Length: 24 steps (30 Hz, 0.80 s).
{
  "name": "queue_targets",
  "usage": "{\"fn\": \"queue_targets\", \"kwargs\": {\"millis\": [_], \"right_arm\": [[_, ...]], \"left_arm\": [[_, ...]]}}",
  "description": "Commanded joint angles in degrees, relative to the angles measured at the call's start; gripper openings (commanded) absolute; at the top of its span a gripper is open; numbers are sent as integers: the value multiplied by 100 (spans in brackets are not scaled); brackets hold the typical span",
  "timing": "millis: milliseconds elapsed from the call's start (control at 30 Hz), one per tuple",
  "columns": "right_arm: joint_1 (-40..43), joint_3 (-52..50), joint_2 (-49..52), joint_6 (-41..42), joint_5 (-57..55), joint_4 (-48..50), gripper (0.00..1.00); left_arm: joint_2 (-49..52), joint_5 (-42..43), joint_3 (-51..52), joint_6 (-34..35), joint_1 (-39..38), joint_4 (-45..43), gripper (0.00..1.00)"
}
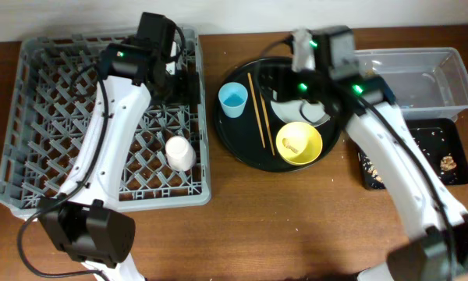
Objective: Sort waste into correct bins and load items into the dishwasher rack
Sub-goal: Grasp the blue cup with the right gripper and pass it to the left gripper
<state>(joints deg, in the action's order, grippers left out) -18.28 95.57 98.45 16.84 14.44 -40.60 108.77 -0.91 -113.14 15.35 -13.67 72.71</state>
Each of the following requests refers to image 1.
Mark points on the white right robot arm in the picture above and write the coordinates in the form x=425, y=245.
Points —
x=327, y=70

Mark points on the light blue plastic cup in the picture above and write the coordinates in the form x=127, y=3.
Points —
x=233, y=97

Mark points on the right wooden chopstick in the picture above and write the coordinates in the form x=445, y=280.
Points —
x=266, y=119

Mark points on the yellow plastic bowl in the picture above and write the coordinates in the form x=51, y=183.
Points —
x=299, y=143

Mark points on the grey dishwasher rack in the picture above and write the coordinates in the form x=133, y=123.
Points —
x=46, y=127

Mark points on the black rectangular tray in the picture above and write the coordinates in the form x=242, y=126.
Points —
x=438, y=138

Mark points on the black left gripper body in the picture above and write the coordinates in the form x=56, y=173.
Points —
x=180, y=89

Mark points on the grey round plate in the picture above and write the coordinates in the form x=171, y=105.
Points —
x=300, y=111

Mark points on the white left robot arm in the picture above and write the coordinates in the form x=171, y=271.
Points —
x=83, y=220

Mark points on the left wooden chopstick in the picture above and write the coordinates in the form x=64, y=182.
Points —
x=257, y=114

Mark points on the clear plastic bin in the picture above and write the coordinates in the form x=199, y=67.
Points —
x=429, y=83

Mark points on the round black tray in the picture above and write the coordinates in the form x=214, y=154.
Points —
x=241, y=135

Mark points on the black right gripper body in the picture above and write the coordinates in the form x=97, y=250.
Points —
x=308, y=85

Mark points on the food leftovers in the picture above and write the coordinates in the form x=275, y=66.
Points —
x=447, y=170

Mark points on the wooden chopstick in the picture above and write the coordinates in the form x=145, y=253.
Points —
x=266, y=119
x=257, y=114

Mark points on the pink plastic cup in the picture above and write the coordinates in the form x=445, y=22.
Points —
x=180, y=154

